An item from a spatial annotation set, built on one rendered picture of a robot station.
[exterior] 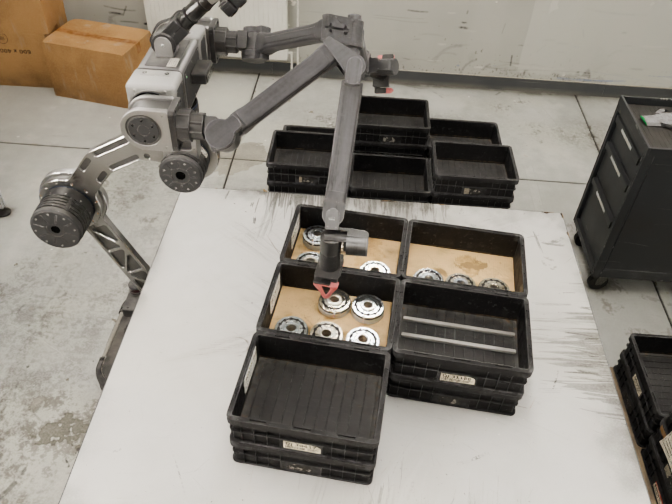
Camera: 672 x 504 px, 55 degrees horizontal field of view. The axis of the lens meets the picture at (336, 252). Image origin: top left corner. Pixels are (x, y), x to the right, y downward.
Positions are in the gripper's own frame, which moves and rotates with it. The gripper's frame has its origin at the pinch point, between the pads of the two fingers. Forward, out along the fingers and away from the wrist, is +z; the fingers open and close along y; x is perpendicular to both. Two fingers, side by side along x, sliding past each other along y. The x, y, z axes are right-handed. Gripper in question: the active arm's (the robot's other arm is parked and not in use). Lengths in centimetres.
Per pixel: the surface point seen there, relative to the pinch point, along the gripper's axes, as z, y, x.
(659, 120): 17, 152, -125
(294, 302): 23.4, 13.3, 12.5
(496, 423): 36, -10, -55
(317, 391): 23.4, -18.6, -1.5
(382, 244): 23, 47, -12
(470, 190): 54, 130, -48
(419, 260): 23, 42, -26
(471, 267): 23, 42, -44
